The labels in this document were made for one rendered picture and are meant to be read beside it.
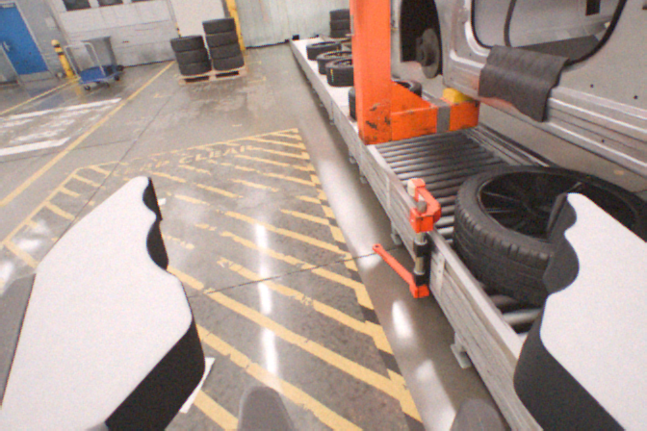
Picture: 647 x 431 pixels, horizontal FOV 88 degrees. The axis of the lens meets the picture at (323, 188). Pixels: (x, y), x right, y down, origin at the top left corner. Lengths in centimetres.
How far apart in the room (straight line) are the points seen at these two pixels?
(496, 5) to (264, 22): 1056
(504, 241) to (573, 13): 145
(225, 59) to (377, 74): 599
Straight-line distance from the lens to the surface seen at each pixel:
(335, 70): 432
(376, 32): 180
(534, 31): 220
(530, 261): 129
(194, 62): 771
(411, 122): 197
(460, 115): 209
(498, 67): 173
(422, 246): 146
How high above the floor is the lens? 129
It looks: 30 degrees down
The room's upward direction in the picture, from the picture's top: 8 degrees counter-clockwise
